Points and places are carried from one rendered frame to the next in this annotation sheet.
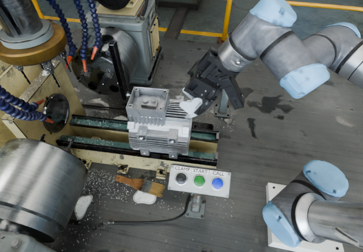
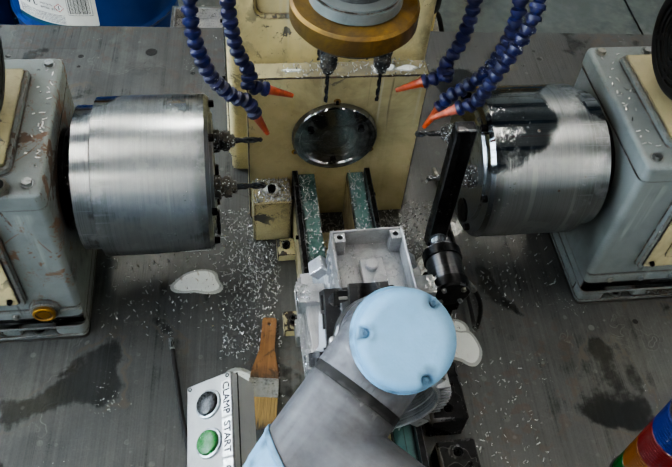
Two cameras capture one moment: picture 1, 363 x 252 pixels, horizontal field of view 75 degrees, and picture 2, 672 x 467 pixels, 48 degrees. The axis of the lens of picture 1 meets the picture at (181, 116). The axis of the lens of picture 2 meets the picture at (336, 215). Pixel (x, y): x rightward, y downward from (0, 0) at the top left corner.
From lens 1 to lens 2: 57 cm
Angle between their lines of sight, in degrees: 44
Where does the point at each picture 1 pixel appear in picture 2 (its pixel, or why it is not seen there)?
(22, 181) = (127, 145)
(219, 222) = not seen: outside the picture
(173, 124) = not seen: hidden behind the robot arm
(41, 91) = (335, 85)
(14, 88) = not seen: hidden behind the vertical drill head
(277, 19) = (353, 336)
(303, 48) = (318, 429)
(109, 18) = (631, 94)
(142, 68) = (590, 252)
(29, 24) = not seen: outside the picture
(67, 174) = (170, 204)
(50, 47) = (335, 37)
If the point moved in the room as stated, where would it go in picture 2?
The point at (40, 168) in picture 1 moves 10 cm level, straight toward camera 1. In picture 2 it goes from (157, 158) to (116, 205)
